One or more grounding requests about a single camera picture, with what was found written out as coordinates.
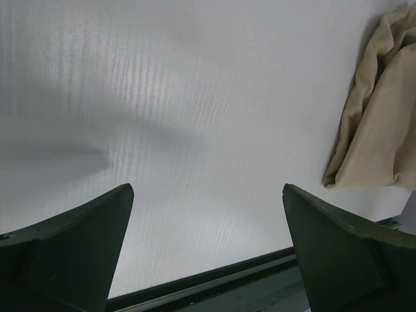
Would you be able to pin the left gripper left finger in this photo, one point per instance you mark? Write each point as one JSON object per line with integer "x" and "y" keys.
{"x": 66, "y": 262}

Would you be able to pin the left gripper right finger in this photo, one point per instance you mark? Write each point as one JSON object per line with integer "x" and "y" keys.
{"x": 349, "y": 263}

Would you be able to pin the beige t shirt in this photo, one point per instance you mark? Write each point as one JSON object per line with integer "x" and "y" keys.
{"x": 376, "y": 142}

